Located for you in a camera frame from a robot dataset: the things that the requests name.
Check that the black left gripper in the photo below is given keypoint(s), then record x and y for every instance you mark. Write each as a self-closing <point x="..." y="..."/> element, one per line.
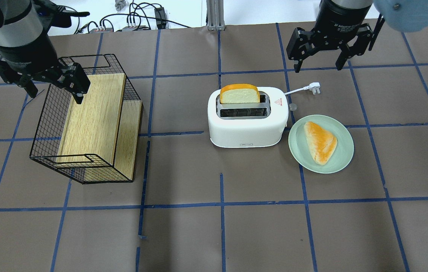
<point x="26" y="49"/>

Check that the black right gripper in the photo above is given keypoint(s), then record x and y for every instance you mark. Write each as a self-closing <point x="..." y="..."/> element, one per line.
<point x="339" y="19"/>

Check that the white toaster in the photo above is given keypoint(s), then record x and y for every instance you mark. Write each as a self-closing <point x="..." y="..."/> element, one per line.
<point x="248" y="125"/>

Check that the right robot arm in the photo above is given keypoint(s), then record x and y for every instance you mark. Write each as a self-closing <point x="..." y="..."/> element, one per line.
<point x="400" y="15"/>

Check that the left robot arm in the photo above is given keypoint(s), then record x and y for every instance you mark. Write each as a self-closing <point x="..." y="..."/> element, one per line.
<point x="20" y="14"/>

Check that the bread slice in toaster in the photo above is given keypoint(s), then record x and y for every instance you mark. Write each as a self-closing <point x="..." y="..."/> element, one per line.
<point x="239" y="94"/>

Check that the wooden shelf board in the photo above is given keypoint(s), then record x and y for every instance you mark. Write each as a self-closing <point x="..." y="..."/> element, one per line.
<point x="99" y="138"/>

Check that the bread piece on plate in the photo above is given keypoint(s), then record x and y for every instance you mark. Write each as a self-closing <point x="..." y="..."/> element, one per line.
<point x="321" y="142"/>

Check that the light green plate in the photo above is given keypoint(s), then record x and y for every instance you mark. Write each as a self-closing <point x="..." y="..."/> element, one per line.
<point x="299" y="148"/>

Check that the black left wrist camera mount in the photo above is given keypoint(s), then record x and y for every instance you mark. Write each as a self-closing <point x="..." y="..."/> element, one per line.
<point x="51" y="14"/>

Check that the black wire basket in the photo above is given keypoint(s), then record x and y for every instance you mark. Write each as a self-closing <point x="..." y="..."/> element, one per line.
<point x="53" y="116"/>

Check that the aluminium frame post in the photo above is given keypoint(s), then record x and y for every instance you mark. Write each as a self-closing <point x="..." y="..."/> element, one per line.
<point x="215" y="15"/>

